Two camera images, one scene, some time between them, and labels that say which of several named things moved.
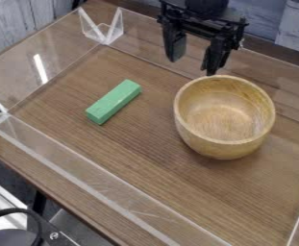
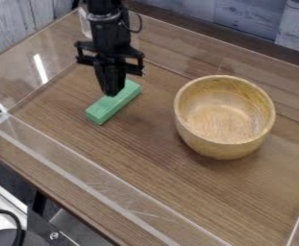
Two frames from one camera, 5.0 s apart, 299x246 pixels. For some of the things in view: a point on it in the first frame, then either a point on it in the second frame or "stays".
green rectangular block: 114,101 stays
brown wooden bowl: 223,115 stays
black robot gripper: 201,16 to 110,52
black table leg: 40,203 stays
